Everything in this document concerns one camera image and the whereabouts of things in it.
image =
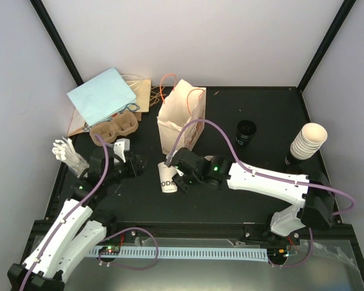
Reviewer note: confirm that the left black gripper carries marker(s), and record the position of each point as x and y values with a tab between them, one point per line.
135	162

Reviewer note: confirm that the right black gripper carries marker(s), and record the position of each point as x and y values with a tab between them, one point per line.
185	188

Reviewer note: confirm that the white paper coffee cup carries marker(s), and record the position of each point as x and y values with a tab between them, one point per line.
166	174

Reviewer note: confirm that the cream bear paper bag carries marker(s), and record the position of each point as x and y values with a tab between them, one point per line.
182	105

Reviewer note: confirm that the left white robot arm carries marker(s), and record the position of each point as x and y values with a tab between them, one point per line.
79	227

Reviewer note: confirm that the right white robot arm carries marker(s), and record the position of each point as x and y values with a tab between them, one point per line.
308	206

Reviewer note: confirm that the black paper coffee cup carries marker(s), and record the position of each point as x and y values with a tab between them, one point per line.
245	132

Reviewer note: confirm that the cardboard cup carrier tray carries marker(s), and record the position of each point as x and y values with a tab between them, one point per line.
122	124

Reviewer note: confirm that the brown kraft paper bag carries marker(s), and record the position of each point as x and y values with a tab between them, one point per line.
141	88

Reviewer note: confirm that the white plastic cutlery bunch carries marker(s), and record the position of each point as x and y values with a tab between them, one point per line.
65	152

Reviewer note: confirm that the light blue paper bag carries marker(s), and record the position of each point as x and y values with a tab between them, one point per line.
102	96

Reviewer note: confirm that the stack of white cups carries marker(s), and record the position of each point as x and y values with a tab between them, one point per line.
308	141

